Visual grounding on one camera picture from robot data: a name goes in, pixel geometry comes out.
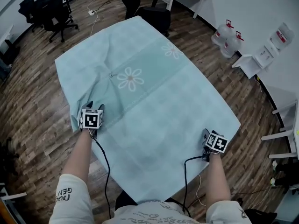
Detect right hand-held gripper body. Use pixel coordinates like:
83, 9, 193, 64
201, 128, 229, 162

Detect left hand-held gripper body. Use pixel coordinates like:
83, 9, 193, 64
78, 108, 105, 138

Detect light blue flowered tablecloth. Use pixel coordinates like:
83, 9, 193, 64
54, 15, 242, 205

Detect person's left forearm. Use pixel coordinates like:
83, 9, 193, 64
62, 127, 99, 184

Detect person's right forearm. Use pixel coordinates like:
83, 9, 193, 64
204, 153, 232, 207

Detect small white desk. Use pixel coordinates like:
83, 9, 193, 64
261, 98, 299, 160

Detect black swivel chair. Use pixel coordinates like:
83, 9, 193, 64
243, 208, 278, 224

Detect person's black trousers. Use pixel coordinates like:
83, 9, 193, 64
114, 189, 139, 211

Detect white water dispenser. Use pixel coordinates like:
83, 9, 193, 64
231, 37, 281, 79

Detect person's white printed shirt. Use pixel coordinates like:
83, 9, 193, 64
48, 173, 253, 224

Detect clear water jug red cap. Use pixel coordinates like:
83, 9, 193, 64
210, 19, 235, 47
220, 30, 245, 59

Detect white desk with black legs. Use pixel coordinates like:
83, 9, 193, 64
0, 24, 21, 65

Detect black armrest office chair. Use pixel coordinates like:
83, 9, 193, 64
139, 0, 172, 38

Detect white flat board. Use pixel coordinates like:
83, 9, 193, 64
0, 182, 28, 202

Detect water jug with red label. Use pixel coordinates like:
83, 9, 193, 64
270, 22, 296, 51

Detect long white floor cable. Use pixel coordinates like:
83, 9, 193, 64
195, 173, 206, 207

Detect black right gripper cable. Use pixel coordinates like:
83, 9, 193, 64
183, 154, 210, 217

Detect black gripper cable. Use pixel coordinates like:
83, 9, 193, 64
183, 154, 210, 217
89, 129, 113, 219

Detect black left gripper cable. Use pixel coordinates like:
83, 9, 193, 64
89, 129, 113, 219

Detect black floor cable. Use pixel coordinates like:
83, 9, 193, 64
230, 186, 273, 196

